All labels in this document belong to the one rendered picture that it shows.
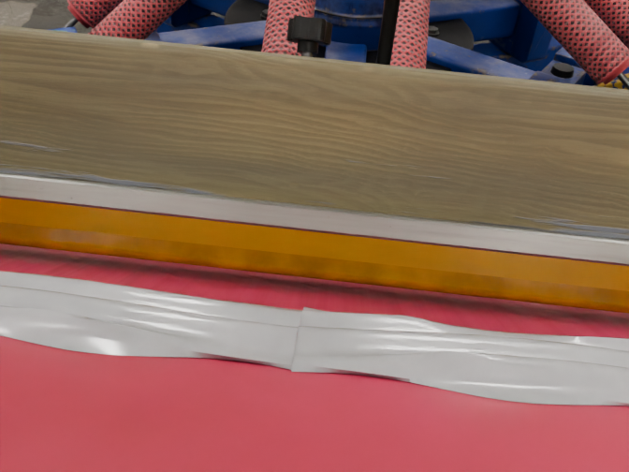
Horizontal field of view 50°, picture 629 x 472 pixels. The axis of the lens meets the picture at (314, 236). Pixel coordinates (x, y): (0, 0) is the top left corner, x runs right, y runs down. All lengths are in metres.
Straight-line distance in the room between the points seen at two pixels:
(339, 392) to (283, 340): 0.03
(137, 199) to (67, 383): 0.13
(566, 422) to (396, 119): 0.15
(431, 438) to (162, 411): 0.07
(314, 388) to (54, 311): 0.09
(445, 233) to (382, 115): 0.06
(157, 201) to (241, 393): 0.13
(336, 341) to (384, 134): 0.11
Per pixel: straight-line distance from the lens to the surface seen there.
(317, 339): 0.22
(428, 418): 0.19
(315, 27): 0.59
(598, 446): 0.19
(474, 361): 0.22
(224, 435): 0.16
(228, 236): 0.32
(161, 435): 0.16
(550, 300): 0.33
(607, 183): 0.32
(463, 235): 0.29
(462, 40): 1.10
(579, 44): 0.87
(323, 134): 0.30
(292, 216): 0.29
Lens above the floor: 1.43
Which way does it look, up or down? 40 degrees down
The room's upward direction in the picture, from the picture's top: 5 degrees clockwise
